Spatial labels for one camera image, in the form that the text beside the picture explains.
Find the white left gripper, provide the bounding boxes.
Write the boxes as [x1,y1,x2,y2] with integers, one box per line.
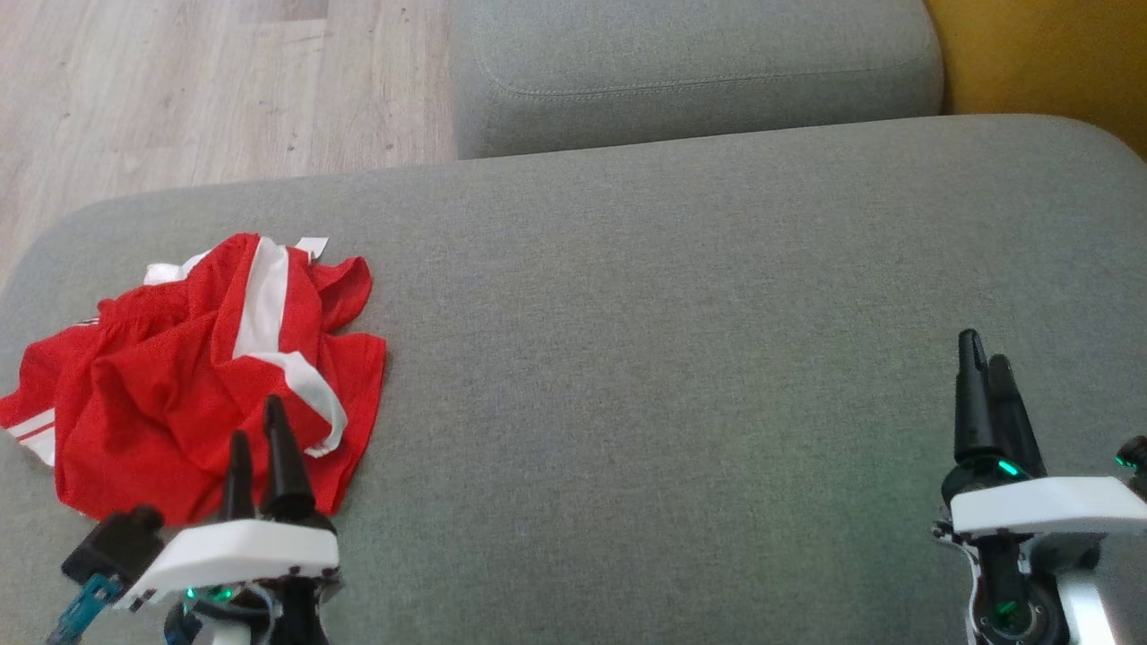
[115,394,341,614]

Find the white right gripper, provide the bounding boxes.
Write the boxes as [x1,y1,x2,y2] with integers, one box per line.
[932,329,1147,543]

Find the red shorts with white stripe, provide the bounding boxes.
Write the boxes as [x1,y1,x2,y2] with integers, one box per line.
[90,233,388,527]

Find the red jersey with white sleeves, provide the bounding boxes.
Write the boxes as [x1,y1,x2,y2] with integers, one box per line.
[0,236,331,520]

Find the medium grey sofa seat cushion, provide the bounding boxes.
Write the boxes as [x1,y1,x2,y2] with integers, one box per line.
[448,0,944,160]

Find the blue camera cable connector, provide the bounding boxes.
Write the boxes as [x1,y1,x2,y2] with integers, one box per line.
[47,573,123,645]

